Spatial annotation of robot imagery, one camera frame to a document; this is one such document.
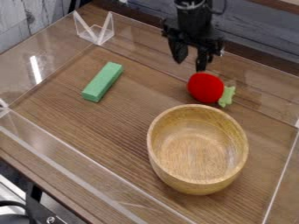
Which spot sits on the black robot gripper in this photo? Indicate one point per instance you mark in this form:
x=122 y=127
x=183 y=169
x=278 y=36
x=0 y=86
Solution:
x=190 y=29

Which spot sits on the red plush strawberry toy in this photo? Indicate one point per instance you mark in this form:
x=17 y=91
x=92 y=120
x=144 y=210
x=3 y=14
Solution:
x=208 y=89

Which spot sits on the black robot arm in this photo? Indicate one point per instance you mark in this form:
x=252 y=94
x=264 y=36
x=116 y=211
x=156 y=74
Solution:
x=192 y=1

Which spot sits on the green rectangular foam block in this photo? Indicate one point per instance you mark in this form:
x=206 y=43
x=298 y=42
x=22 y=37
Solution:
x=102 y=82

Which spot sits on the light wooden bowl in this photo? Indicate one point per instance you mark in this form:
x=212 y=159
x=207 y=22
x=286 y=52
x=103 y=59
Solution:
x=198 y=148

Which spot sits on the clear acrylic tray enclosure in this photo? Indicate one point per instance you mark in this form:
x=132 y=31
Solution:
x=82 y=148

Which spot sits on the black metal table bracket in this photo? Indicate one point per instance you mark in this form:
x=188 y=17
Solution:
x=39 y=214

